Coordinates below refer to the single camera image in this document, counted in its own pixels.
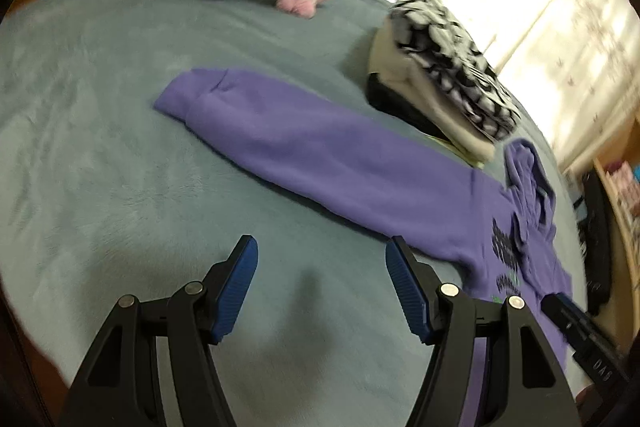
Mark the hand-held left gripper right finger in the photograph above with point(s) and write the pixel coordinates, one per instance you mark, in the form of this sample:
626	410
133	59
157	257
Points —
405	292

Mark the black folded garment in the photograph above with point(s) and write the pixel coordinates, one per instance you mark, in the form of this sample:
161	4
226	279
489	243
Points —
395	99

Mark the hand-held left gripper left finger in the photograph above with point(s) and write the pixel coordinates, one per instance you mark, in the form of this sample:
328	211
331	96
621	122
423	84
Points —
235	287

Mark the black chair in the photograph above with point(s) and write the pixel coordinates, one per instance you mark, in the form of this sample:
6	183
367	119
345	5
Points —
597	247

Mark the wooden shelf unit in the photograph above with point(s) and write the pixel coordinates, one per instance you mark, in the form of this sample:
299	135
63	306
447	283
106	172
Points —
625	257

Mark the grey-blue fleece bed blanket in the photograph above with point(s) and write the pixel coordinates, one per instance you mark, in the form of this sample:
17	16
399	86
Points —
100	132

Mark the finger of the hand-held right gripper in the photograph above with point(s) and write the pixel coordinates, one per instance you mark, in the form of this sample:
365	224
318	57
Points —
560	309

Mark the black and white patterned garment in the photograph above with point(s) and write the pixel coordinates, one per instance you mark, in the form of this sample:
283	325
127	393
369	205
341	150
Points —
450	42

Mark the purple hoodie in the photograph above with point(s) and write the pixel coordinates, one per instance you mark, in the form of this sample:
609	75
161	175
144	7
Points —
325	157

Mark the cream folded garment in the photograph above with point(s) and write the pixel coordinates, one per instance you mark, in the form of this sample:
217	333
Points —
400	62

